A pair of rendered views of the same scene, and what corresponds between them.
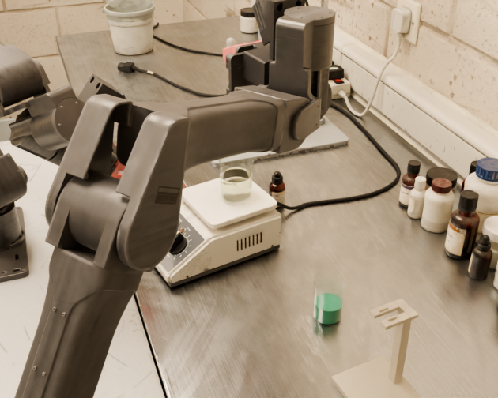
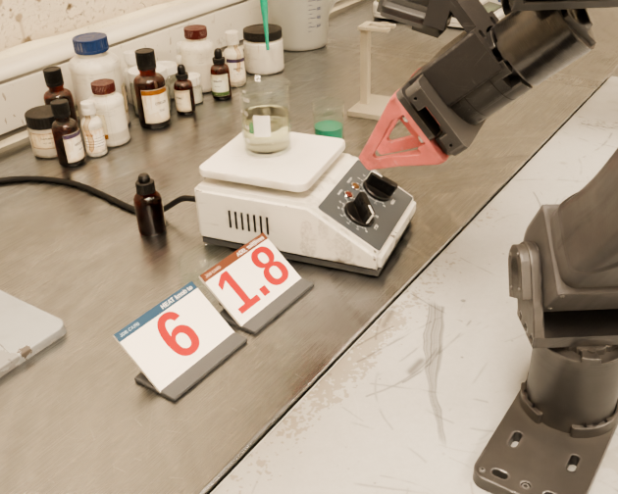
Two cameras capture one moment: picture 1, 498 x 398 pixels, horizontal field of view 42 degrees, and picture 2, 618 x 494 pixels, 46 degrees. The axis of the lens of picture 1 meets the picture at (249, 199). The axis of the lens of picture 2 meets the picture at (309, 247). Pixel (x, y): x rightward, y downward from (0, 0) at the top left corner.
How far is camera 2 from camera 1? 142 cm
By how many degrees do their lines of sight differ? 99
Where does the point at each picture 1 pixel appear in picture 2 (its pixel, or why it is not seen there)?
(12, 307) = not seen: hidden behind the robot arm
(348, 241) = (192, 168)
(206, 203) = (307, 157)
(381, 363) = (357, 109)
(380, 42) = not seen: outside the picture
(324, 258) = not seen: hidden behind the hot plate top
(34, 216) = (461, 445)
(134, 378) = (536, 182)
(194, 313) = (423, 193)
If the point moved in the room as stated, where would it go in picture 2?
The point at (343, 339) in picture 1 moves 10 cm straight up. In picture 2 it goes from (347, 131) to (347, 61)
